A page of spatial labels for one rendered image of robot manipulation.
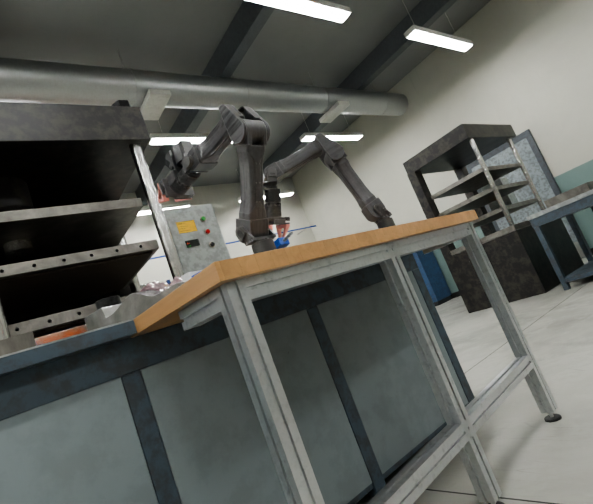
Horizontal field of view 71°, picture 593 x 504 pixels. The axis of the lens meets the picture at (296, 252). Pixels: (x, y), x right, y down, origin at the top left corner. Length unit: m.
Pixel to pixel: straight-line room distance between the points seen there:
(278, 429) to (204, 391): 0.47
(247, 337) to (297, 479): 0.26
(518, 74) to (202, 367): 7.30
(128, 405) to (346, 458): 0.71
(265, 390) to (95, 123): 1.82
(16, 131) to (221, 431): 1.60
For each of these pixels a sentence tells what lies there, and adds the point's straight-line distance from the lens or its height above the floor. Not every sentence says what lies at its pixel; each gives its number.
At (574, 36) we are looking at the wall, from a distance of 7.79.
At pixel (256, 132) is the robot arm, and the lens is 1.13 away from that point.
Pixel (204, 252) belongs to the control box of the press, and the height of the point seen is 1.18.
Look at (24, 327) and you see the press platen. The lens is 2.03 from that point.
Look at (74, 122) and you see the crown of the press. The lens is 2.34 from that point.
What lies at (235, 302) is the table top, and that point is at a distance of 0.81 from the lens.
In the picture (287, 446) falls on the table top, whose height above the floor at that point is 0.44.
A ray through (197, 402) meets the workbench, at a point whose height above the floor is 0.54.
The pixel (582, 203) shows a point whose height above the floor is 0.72.
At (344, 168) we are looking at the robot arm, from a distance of 1.59.
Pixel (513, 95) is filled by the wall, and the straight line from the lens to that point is 7.96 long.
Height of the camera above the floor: 0.64
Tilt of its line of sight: 9 degrees up
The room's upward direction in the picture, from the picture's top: 21 degrees counter-clockwise
